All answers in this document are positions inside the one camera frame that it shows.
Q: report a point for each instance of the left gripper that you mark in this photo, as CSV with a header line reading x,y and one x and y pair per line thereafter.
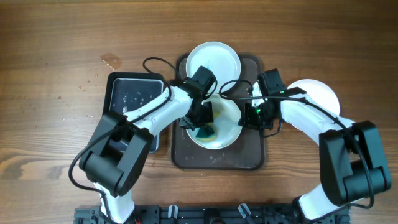
x,y
185,122

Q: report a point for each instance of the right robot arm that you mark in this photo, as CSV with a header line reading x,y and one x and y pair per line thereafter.
x,y
353,165

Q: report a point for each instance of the white plate top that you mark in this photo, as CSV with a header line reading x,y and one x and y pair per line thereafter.
x,y
218,57

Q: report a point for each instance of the green yellow sponge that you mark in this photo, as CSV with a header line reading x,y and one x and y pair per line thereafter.
x,y
207,131

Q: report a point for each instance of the black water basin tray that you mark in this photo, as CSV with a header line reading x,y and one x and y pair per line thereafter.
x,y
126,92

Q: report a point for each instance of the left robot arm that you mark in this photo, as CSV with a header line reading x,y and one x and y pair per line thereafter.
x,y
116,153

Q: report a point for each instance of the dark brown serving tray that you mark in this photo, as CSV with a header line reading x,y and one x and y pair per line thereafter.
x,y
248,152

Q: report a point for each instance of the white plate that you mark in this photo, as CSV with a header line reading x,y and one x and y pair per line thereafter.
x,y
320,93
226,115
218,57

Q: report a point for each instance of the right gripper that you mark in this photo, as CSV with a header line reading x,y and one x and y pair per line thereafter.
x,y
248,119

